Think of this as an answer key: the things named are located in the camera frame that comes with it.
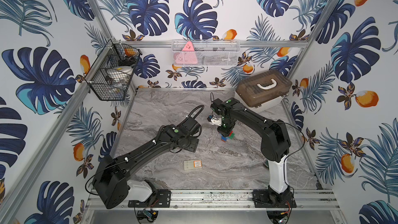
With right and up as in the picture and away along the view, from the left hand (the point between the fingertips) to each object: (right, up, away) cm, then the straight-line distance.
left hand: (191, 142), depth 80 cm
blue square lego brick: (+19, -1, +12) cm, 22 cm away
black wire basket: (-44, +35, +3) cm, 56 cm away
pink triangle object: (-3, +48, +10) cm, 49 cm away
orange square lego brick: (+20, -3, +15) cm, 25 cm away
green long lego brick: (+23, +1, +12) cm, 27 cm away
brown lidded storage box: (+41, +28, +13) cm, 51 cm away
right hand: (+20, +5, +10) cm, 23 cm away
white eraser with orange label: (0, -13, +5) cm, 14 cm away
